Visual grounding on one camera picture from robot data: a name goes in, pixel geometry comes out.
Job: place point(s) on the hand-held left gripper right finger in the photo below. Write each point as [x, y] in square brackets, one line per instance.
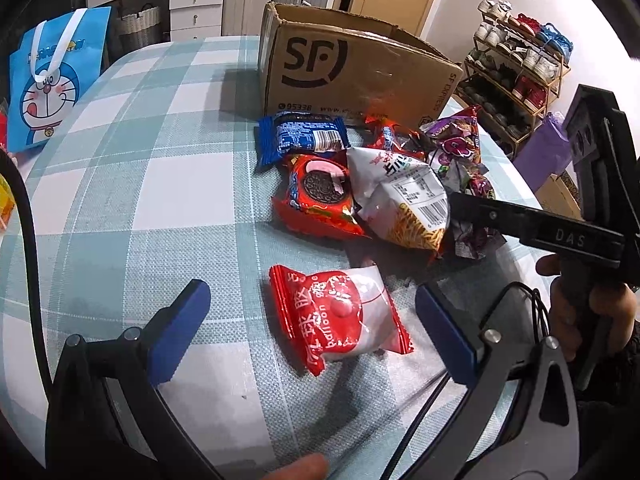
[445, 335]

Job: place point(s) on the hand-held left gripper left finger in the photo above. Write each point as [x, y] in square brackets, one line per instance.
[185, 330]

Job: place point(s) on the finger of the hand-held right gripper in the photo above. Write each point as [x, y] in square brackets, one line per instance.
[530, 227]

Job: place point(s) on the red and white candy packet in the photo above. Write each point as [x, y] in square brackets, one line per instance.
[345, 315]

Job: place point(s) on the white chip packet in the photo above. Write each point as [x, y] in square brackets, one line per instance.
[400, 195]

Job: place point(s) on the small red snack packet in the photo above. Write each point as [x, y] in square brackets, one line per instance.
[392, 135]

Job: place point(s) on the large red cookie packet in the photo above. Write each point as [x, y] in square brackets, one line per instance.
[320, 190]

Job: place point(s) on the blue cookie packet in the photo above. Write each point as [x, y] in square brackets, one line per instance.
[300, 135]

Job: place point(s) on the brown cardboard box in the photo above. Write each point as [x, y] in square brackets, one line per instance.
[350, 65]

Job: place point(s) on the person's right forearm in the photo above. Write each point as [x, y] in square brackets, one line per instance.
[610, 435]

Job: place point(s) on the person's right hand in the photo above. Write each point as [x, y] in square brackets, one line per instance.
[617, 310]

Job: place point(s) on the person's left hand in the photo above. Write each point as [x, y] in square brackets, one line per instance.
[300, 467]

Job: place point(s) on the small floor cardboard box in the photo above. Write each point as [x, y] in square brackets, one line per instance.
[560, 195]

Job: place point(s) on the purple paper bag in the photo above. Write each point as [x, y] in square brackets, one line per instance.
[542, 150]

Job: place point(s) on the gold shoe rack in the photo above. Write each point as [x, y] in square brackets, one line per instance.
[552, 95]

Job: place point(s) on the checked bed sheet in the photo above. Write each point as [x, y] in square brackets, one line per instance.
[150, 200]

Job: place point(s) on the rows of shoes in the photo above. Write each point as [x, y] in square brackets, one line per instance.
[525, 60]

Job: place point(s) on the yellow packet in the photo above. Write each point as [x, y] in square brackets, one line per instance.
[5, 205]

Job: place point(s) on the blue cartoon tote bag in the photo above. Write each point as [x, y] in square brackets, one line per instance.
[50, 90]

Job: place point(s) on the grey wicker basket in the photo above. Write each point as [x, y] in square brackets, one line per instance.
[140, 27]

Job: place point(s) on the white drawer cabinet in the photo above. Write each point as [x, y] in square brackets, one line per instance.
[195, 0]

